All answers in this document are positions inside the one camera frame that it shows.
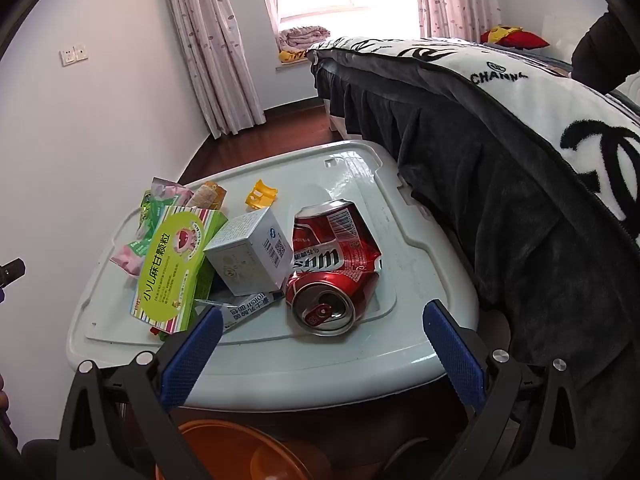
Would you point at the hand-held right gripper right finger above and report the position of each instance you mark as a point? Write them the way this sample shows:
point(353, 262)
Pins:
point(452, 347)

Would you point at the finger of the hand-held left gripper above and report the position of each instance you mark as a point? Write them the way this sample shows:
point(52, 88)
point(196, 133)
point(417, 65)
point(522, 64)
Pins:
point(11, 269)

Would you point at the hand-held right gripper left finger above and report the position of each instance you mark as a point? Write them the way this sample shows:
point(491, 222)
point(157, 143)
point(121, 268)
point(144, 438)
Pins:
point(192, 352)

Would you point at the green striped medicine box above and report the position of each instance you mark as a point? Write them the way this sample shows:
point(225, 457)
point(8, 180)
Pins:
point(170, 275)

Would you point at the orange plastic bin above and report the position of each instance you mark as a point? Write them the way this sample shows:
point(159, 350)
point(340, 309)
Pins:
point(220, 452)

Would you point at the small white carton box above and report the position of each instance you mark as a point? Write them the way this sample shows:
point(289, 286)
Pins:
point(250, 255)

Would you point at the pink snack wrapper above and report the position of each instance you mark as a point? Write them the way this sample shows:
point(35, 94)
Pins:
point(172, 191)
point(131, 256)

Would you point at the crushed red drink can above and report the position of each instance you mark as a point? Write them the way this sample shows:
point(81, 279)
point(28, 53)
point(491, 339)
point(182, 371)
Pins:
point(332, 260)

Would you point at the orange drink pouch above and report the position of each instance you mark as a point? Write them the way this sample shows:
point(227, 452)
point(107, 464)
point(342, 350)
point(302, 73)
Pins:
point(207, 195)

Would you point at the yellow plastic piece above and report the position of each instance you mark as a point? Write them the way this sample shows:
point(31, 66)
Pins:
point(261, 194)

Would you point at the black and white printed blanket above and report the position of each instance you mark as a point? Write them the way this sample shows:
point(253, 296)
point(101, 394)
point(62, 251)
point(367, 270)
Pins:
point(475, 160)

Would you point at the pink patterned curtain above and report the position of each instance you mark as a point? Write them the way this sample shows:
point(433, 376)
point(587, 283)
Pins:
point(215, 45)
point(455, 0)

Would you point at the yellow cloth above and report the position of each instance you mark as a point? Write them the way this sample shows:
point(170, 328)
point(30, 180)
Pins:
point(292, 56)

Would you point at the red and yellow pillow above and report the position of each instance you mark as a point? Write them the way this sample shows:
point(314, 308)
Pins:
point(517, 37)

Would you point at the dark cloth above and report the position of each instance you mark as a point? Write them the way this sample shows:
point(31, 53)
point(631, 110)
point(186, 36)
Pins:
point(607, 55)

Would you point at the folded pink quilt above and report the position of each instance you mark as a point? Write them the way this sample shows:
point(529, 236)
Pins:
point(304, 37)

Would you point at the white bed frame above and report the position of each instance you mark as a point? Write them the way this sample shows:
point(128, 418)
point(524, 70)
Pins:
point(336, 120)

